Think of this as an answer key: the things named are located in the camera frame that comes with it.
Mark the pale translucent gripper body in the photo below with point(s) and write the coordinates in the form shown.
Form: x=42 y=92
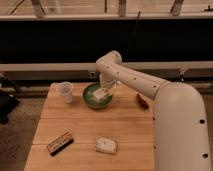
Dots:
x=107 y=82

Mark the white plastic bottle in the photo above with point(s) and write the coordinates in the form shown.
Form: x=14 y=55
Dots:
x=101 y=94

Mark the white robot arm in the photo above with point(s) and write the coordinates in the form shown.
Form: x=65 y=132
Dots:
x=180 y=127

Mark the green ceramic bowl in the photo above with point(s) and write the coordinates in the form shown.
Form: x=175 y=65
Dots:
x=90 y=101

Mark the small red-brown object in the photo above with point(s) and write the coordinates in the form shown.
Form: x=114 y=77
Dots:
x=142 y=102

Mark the clear plastic measuring cup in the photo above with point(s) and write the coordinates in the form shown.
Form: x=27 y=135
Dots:
x=65 y=90

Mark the white wrapped packet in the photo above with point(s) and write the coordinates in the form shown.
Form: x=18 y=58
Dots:
x=106 y=145

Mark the black object at left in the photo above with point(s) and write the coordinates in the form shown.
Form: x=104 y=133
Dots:
x=7 y=101

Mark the white wall outlet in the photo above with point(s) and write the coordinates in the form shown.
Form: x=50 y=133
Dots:
x=92 y=74

